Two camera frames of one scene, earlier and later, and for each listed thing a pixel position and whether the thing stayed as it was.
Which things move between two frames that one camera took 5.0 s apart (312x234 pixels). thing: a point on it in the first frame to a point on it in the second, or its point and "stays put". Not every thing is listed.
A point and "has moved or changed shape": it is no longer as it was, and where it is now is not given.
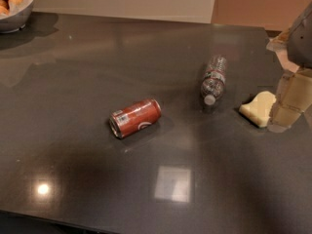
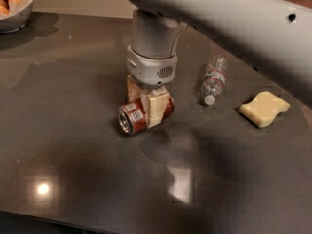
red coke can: x=135 y=117 has moved or changed shape
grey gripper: x=301 y=43 to x=148 y=68
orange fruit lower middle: x=16 y=1 stays put
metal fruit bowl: x=19 y=15 stays put
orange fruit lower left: x=4 y=8 stays put
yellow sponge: x=258 y=108 stays put
